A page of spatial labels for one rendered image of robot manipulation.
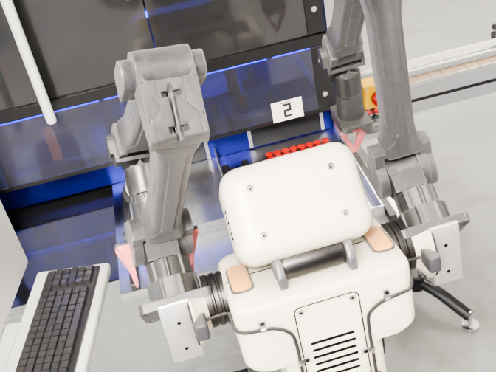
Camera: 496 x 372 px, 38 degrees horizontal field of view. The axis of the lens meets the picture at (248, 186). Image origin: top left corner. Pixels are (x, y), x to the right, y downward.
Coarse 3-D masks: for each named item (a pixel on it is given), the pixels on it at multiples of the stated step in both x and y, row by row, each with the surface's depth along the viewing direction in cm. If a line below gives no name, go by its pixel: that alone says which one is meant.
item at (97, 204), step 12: (84, 192) 209; (96, 192) 208; (108, 192) 207; (36, 204) 208; (48, 204) 207; (60, 204) 206; (72, 204) 205; (84, 204) 204; (96, 204) 203; (108, 204) 202; (12, 216) 205; (24, 216) 204; (36, 216) 203; (48, 216) 202; (60, 216) 201; (24, 228) 200
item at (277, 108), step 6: (282, 102) 193; (288, 102) 194; (294, 102) 194; (300, 102) 195; (276, 108) 194; (282, 108) 195; (294, 108) 195; (300, 108) 196; (276, 114) 195; (282, 114) 196; (294, 114) 196; (300, 114) 197; (276, 120) 196; (282, 120) 196
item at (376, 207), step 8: (344, 144) 197; (360, 168) 185; (360, 176) 187; (368, 184) 179; (368, 192) 182; (368, 200) 179; (376, 200) 175; (376, 208) 171; (384, 208) 172; (376, 216) 172; (384, 216) 173
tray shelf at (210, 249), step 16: (272, 144) 209; (288, 144) 208; (304, 144) 206; (352, 144) 202; (224, 160) 206; (240, 160) 205; (256, 160) 203; (208, 240) 178; (224, 240) 176; (208, 256) 172; (224, 256) 171; (128, 272) 173; (144, 272) 172; (208, 272) 168; (128, 288) 168; (144, 288) 167
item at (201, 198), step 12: (216, 156) 202; (192, 168) 205; (204, 168) 204; (216, 168) 203; (192, 180) 200; (204, 180) 199; (216, 180) 198; (192, 192) 196; (204, 192) 194; (216, 192) 194; (192, 204) 191; (204, 204) 190; (216, 204) 189; (132, 216) 185; (192, 216) 186; (204, 216) 185; (216, 216) 185; (204, 228) 179; (216, 228) 179
